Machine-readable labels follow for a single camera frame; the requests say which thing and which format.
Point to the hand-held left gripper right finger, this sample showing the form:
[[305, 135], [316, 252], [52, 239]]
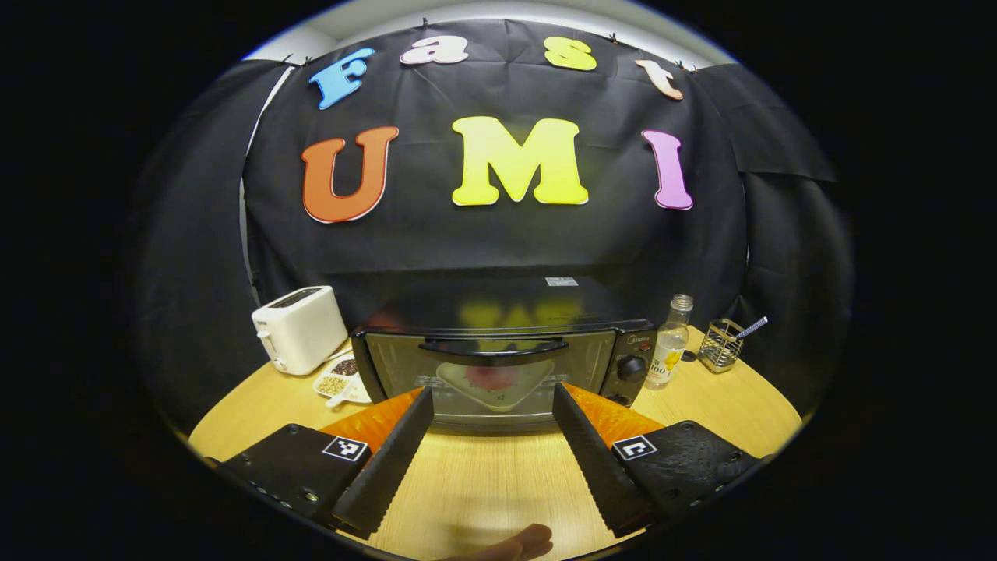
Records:
[[592, 467]]

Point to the white toaster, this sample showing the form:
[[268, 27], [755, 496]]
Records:
[[300, 327]]

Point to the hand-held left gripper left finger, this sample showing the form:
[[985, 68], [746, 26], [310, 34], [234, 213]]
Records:
[[389, 463]]

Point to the black backdrop cloth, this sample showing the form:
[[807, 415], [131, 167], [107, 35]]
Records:
[[436, 241]]

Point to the clear bottle yellow label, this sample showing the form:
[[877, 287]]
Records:
[[667, 351]]

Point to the white divided dish with grains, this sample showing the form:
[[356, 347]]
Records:
[[336, 386]]

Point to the black electric oven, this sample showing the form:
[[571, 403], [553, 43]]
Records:
[[631, 343]]

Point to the pink round food slice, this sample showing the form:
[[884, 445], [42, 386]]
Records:
[[492, 378]]

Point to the white square plate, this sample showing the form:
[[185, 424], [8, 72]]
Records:
[[537, 374]]

